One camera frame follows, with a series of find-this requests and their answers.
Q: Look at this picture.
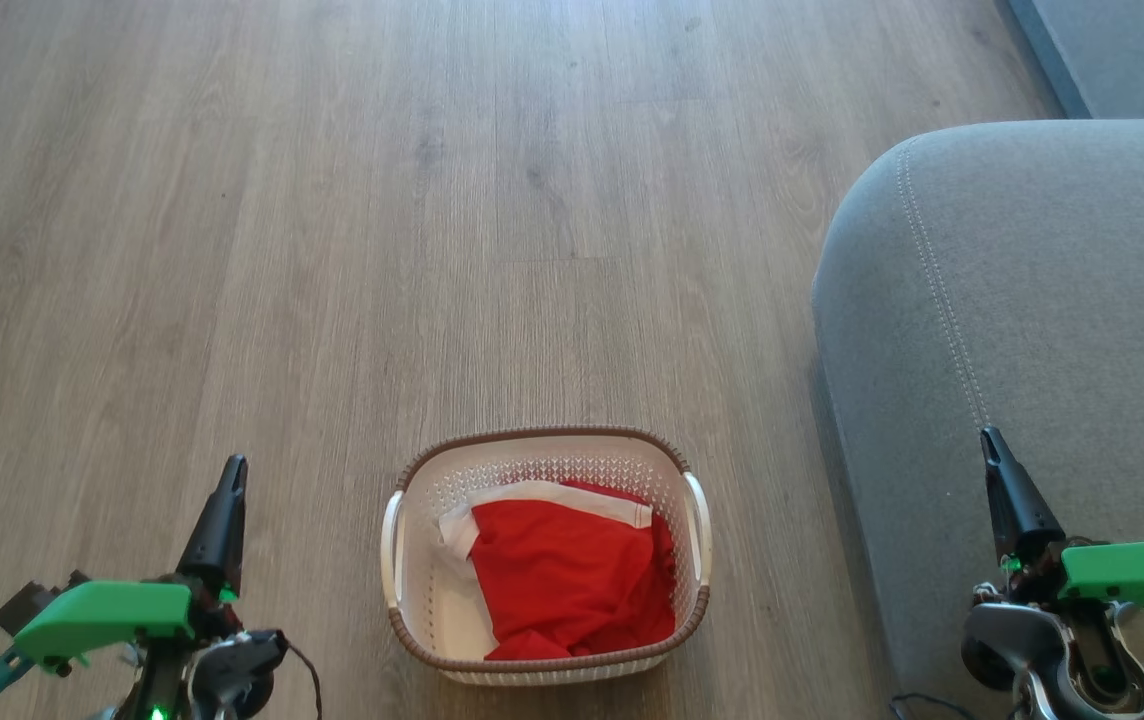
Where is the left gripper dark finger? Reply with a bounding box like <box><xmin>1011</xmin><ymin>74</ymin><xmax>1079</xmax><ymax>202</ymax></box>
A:
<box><xmin>177</xmin><ymin>455</ymin><xmax>249</xmax><ymax>600</ymax></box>

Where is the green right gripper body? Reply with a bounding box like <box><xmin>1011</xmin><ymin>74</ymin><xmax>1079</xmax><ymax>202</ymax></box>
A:
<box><xmin>1002</xmin><ymin>540</ymin><xmax>1144</xmax><ymax>638</ymax></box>

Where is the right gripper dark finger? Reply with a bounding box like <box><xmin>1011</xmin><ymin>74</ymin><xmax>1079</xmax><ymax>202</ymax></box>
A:
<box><xmin>980</xmin><ymin>427</ymin><xmax>1066</xmax><ymax>567</ymax></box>

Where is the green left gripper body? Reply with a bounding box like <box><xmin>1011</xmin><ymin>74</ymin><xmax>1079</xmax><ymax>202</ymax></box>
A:
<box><xmin>14</xmin><ymin>575</ymin><xmax>241</xmax><ymax>674</ymax></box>

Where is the red and white garment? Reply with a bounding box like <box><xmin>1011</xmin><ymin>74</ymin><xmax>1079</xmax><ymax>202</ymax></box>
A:
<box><xmin>437</xmin><ymin>479</ymin><xmax>678</xmax><ymax>662</ymax></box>

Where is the grey fabric sofa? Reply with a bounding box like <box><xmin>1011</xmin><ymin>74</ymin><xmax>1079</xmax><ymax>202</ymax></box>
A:
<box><xmin>812</xmin><ymin>117</ymin><xmax>1144</xmax><ymax>720</ymax></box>

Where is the white plastic laundry basket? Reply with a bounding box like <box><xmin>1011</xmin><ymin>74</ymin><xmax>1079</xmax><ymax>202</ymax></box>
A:
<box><xmin>380</xmin><ymin>427</ymin><xmax>713</xmax><ymax>687</ymax></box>

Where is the grey baseboard strip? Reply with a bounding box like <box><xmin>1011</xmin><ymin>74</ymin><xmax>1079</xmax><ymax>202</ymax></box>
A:
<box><xmin>997</xmin><ymin>0</ymin><xmax>1093</xmax><ymax>119</ymax></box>

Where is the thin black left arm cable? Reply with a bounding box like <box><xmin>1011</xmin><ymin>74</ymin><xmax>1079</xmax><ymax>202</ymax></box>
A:
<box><xmin>282</xmin><ymin>640</ymin><xmax>324</xmax><ymax>720</ymax></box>

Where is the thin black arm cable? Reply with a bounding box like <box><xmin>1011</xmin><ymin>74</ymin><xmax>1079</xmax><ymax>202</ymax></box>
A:
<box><xmin>889</xmin><ymin>692</ymin><xmax>975</xmax><ymax>720</ymax></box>
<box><xmin>282</xmin><ymin>640</ymin><xmax>324</xmax><ymax>720</ymax></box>

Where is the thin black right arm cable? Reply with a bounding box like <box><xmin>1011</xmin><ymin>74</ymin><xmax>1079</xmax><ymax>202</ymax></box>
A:
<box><xmin>889</xmin><ymin>692</ymin><xmax>975</xmax><ymax>720</ymax></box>

